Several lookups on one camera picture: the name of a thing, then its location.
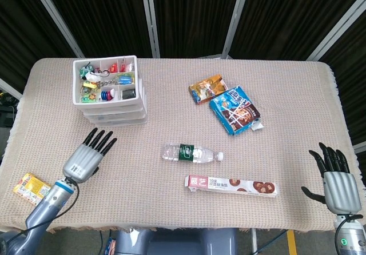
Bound clear plastic drawer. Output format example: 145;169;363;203
88;118;148;125
79;105;146;115
84;112;147;121

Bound white plastic drawer organizer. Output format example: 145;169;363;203
71;54;148;125

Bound dark equipment with cables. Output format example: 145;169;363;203
0;90;19;130

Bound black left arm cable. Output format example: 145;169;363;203
5;177;80;240

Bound blue cookie packet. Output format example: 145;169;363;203
208;85;264;137

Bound orange snack packet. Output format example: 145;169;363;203
188;74;229;105

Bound black floor cable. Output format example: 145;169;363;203
98;231;106;255

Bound dark partition panel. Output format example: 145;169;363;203
39;0;152;58
0;0;75;95
319;7;366;146
150;0;244;58
228;0;366;61

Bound yellow snack packet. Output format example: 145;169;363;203
13;172;53;206

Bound long white baking paper box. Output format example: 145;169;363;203
184;174;280;198

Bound green trinket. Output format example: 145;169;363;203
79;62;94;75

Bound metal keychain chain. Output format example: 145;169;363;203
97;77;118;86

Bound blue red packet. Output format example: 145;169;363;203
105;236;117;255

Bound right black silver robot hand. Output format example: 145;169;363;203
301;142;361;217

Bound beige woven tablecloth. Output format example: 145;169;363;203
0;57;366;234

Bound row of coloured discs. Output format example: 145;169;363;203
99;88;117;101

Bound white plush keychain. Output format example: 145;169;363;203
86;69;111;82

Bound clear green-label water bottle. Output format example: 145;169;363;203
161;142;224;164

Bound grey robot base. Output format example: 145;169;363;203
114;228;240;255

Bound white table leg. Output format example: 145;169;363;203
250;228;258;253

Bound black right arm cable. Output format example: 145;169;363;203
333;214;364;241

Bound blue floor cable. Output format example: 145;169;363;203
267;229;288;252

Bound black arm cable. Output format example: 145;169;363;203
5;177;80;240
333;214;364;241

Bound grey metal partition post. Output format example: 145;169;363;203
221;0;253;59
27;0;84;58
139;0;161;58
0;77;23;101
305;0;366;61
352;140;366;154

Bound green striped snack packet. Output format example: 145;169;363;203
117;73;135;85

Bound green orange candies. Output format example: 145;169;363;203
79;87;98;102

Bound red white packets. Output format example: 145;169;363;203
119;59;135;71

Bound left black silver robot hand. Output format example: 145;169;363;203
62;127;118;184

